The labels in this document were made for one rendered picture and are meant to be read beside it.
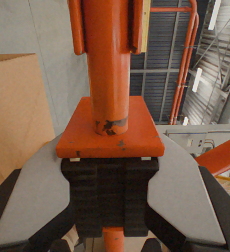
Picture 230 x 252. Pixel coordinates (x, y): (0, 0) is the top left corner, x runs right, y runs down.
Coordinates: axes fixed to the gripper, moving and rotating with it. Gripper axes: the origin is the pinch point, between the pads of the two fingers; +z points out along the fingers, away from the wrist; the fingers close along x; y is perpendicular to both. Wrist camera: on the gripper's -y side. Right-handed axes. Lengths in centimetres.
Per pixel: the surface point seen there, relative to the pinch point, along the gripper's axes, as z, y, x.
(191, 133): 89, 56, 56
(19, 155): 6.7, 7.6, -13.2
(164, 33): 1048, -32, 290
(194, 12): 745, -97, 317
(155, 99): 1087, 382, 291
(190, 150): 89, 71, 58
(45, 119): 17.1, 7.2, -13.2
